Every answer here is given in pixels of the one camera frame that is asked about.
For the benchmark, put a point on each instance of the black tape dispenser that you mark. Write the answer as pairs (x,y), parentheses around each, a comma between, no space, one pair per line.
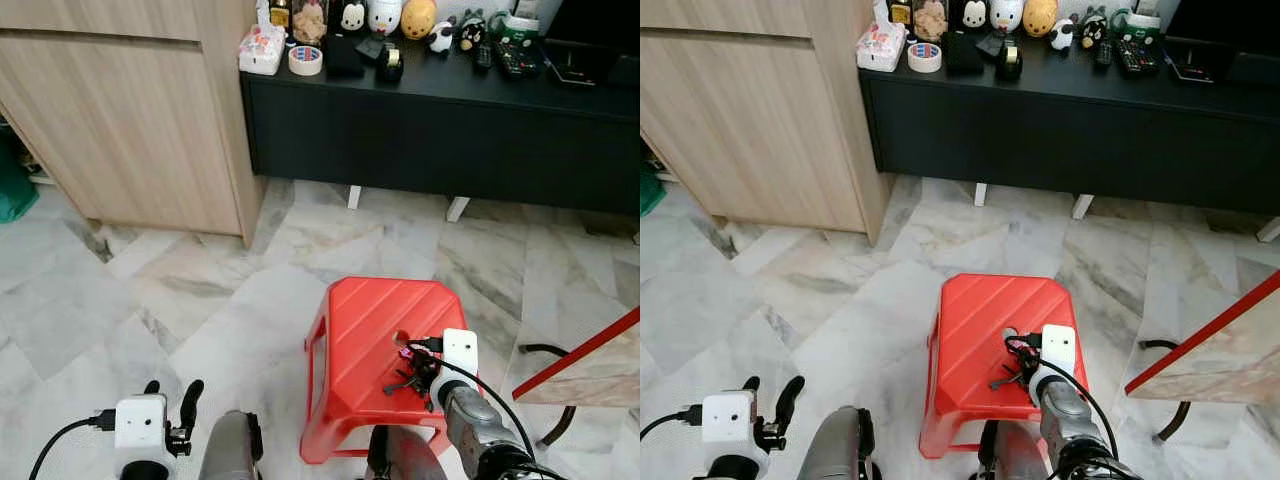
(1009,62)
(389,63)

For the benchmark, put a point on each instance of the white tape roll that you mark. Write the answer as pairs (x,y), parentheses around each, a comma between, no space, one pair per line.
(916,57)
(296,60)

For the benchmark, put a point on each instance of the small black white figure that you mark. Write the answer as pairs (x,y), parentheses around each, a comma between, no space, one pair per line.
(443,36)
(1063,34)

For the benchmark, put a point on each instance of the red plastic stool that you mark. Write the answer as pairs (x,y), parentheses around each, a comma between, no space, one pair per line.
(975,320)
(360,330)

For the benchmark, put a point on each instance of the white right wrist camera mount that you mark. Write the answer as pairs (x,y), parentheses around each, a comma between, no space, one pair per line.
(460,350)
(1058,345)

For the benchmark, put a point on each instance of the light wooden cabinet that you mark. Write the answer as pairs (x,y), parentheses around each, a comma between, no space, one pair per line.
(760,110)
(130,120)

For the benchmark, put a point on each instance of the white sideboard leg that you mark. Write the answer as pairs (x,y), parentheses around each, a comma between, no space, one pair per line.
(1083,206)
(458,208)
(1270,230)
(354,197)
(981,195)

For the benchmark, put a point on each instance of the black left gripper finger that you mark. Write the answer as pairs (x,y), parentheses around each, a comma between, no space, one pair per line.
(751,385)
(190,403)
(789,403)
(152,388)

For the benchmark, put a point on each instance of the black low sideboard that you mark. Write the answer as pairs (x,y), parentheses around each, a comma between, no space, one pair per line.
(1070,130)
(440,130)

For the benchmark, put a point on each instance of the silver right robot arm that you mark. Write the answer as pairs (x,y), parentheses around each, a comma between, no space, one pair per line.
(1070,420)
(475,430)

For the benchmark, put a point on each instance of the green mug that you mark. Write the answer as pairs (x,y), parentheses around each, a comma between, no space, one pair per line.
(514,30)
(1136,27)

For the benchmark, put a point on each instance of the dark bottle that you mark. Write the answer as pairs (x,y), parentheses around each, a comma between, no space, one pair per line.
(901,11)
(280,13)

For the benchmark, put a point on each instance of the marble table with red edge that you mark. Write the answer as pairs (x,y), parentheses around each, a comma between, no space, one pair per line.
(1220,360)
(595,370)

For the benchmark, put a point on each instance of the small black remote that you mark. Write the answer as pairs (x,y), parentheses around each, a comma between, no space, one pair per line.
(482,56)
(1104,54)

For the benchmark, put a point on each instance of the key bunch with purple fob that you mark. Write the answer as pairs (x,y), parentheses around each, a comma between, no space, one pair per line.
(1008,378)
(405,383)

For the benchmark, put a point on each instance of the black penguin figure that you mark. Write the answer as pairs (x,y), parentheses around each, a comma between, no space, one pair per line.
(1094,28)
(471,30)

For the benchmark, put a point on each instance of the green bag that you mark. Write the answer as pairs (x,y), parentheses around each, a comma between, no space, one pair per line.
(14,185)
(650,192)

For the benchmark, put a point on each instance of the black television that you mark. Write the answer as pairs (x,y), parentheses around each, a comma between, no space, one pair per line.
(595,20)
(1225,20)

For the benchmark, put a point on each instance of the black curved table leg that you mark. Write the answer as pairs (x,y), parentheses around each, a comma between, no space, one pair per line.
(545,348)
(1160,343)

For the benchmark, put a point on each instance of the white duck figure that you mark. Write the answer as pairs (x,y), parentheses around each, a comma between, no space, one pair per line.
(385,16)
(1007,15)

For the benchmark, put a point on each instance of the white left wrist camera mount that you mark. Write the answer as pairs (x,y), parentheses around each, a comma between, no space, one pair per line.
(728,418)
(140,422)

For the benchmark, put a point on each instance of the robot right leg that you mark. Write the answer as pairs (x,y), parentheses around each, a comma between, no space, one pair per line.
(1010,460)
(405,460)

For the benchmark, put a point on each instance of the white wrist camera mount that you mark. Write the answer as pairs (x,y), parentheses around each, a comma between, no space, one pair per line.
(140,422)
(1058,345)
(728,418)
(460,350)

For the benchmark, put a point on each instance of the clear jar with snacks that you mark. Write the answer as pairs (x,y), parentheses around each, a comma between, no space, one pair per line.
(930,20)
(310,22)

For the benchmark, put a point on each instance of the black pouch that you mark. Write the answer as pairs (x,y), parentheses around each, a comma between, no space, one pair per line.
(344,58)
(964,55)

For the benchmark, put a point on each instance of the white tissue pack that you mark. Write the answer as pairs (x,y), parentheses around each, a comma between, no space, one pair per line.
(881,48)
(261,50)

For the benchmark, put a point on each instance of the yellow plush toy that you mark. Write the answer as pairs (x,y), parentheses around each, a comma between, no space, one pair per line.
(1040,18)
(419,20)

